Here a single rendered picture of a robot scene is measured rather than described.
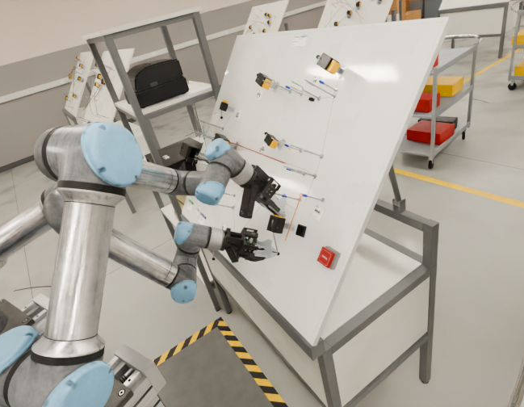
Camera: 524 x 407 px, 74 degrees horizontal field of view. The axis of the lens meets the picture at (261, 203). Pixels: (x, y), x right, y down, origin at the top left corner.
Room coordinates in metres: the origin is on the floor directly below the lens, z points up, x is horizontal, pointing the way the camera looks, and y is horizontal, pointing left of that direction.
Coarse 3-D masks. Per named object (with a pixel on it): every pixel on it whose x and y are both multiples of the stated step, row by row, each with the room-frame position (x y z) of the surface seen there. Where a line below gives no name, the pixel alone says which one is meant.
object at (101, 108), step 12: (132, 48) 3.99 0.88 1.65; (108, 60) 4.65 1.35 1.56; (108, 72) 4.47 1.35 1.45; (96, 84) 4.41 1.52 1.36; (120, 84) 3.91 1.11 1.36; (96, 96) 4.56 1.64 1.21; (108, 96) 4.13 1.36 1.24; (96, 108) 4.38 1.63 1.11; (108, 108) 3.97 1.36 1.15; (84, 120) 4.67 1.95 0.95; (96, 120) 4.20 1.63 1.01; (108, 120) 3.82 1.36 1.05; (120, 120) 4.86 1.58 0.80; (144, 144) 3.90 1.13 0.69; (156, 144) 3.92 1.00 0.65; (144, 156) 3.87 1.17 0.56; (132, 204) 3.65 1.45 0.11
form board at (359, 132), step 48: (240, 48) 1.94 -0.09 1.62; (288, 48) 1.56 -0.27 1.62; (336, 48) 1.30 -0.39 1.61; (384, 48) 1.10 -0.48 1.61; (432, 48) 0.96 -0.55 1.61; (240, 96) 1.74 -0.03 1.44; (288, 96) 1.41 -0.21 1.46; (336, 96) 1.18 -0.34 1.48; (384, 96) 1.00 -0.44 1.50; (240, 144) 1.56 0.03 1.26; (288, 144) 1.27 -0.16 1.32; (336, 144) 1.06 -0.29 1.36; (384, 144) 0.91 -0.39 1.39; (240, 192) 1.39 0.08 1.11; (288, 192) 1.13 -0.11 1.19; (336, 192) 0.96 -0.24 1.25; (288, 240) 1.01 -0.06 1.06; (336, 240) 0.85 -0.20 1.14; (288, 288) 0.89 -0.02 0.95; (336, 288) 0.76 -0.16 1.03
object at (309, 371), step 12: (252, 300) 1.19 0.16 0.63; (252, 312) 1.25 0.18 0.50; (264, 312) 1.09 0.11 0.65; (264, 324) 1.14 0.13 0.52; (276, 324) 1.00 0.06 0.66; (276, 336) 1.04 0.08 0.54; (288, 336) 0.92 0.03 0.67; (288, 348) 0.95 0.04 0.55; (300, 348) 0.85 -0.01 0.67; (288, 360) 0.99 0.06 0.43; (300, 360) 0.88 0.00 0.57; (300, 372) 0.90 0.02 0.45; (312, 372) 0.81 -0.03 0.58; (312, 384) 0.83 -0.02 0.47; (324, 396) 0.76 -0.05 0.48
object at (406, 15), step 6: (396, 0) 10.44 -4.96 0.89; (402, 0) 10.57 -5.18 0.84; (408, 0) 11.01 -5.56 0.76; (396, 6) 10.45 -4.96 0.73; (402, 6) 10.57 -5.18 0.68; (408, 6) 11.36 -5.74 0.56; (390, 12) 10.63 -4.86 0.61; (396, 12) 10.45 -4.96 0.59; (402, 12) 10.57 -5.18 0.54; (408, 12) 11.06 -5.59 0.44; (414, 12) 10.87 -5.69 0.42; (420, 12) 11.02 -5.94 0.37; (402, 18) 10.56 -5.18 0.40; (408, 18) 10.69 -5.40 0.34; (414, 18) 10.87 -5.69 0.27; (420, 18) 11.02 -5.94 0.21
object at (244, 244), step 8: (224, 232) 0.97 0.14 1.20; (232, 232) 0.97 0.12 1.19; (248, 232) 0.97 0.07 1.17; (256, 232) 0.99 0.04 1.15; (224, 240) 0.94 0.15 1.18; (232, 240) 0.94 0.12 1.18; (240, 240) 0.94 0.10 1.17; (248, 240) 0.96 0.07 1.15; (256, 240) 0.95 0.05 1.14; (224, 248) 0.93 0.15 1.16; (240, 248) 0.94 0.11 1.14; (248, 248) 0.93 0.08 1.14; (256, 248) 0.92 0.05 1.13; (240, 256) 0.94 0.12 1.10
